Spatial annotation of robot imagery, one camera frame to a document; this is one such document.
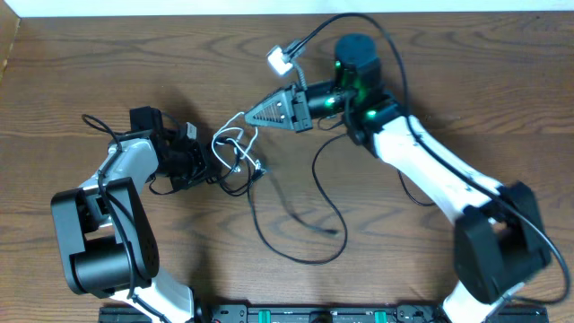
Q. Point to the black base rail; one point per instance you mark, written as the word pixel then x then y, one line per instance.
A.
pixel 406 313

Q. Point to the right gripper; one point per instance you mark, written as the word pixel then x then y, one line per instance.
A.
pixel 300 120

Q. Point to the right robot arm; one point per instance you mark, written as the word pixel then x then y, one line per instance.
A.
pixel 499 235

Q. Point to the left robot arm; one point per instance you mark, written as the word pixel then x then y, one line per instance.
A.
pixel 105 240

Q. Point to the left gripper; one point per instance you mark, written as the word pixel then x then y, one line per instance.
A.
pixel 200 167

